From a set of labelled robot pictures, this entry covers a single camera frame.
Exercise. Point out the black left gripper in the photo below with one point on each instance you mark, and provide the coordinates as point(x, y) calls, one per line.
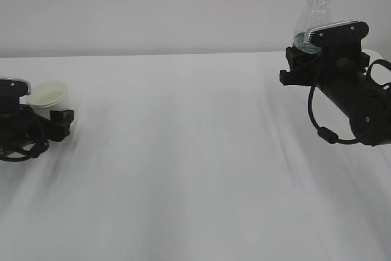
point(19, 128)

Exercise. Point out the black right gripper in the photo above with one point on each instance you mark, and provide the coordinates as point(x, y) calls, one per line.
point(305, 66)

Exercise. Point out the white paper cup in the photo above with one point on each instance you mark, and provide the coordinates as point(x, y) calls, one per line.
point(44, 97)

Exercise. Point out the clear plastic water bottle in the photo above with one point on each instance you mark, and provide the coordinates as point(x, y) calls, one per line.
point(315, 13)

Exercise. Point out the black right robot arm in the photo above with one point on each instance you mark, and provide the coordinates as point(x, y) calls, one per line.
point(342, 72)

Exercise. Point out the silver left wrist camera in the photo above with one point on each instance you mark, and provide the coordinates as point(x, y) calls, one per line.
point(14, 87)

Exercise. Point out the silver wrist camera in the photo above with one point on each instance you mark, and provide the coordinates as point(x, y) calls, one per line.
point(14, 87)
point(336, 33)

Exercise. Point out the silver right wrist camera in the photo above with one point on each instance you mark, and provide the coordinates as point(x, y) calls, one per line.
point(336, 33)

